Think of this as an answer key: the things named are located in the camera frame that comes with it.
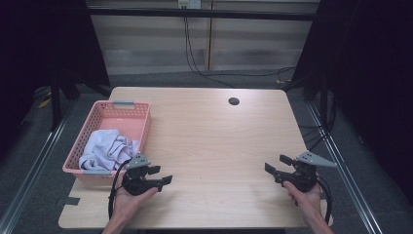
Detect yellow floor item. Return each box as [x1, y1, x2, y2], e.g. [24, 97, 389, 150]
[36, 97, 53, 110]

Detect black metal stand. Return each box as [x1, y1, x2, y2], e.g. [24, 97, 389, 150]
[48, 64, 63, 133]
[303, 73, 329, 126]

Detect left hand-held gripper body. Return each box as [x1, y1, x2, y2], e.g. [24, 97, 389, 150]
[121, 152, 164, 197]

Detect person's right hand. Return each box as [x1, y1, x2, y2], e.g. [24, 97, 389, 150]
[282, 179, 324, 225]

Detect black curtain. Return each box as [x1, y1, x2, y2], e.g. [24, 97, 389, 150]
[290, 0, 413, 199]
[0, 0, 111, 160]

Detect black floor cables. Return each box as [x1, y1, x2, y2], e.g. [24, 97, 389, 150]
[297, 97, 337, 153]

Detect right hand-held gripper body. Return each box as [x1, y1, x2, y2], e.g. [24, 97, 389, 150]
[274, 150, 338, 193]

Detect right hand-held gripper black cable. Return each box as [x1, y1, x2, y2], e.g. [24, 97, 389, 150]
[316, 176, 334, 225]

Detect black hanging wall cable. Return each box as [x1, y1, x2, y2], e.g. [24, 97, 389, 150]
[183, 16, 296, 89]

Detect person's left hand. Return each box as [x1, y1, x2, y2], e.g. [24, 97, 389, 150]
[113, 175, 160, 221]

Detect white printed shirt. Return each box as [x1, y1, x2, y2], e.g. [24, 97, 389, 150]
[78, 129, 140, 172]

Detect aluminium floor rail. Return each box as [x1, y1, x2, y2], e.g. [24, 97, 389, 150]
[0, 103, 78, 234]
[306, 101, 385, 234]

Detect pink plastic basket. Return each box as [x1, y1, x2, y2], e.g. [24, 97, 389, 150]
[61, 99, 152, 181]

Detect dark tape strip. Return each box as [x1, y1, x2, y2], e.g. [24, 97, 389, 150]
[55, 196, 81, 207]

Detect black horizontal bar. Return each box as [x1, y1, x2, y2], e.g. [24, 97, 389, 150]
[87, 8, 320, 22]

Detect white wall socket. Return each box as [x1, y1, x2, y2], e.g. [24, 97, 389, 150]
[177, 0, 203, 10]

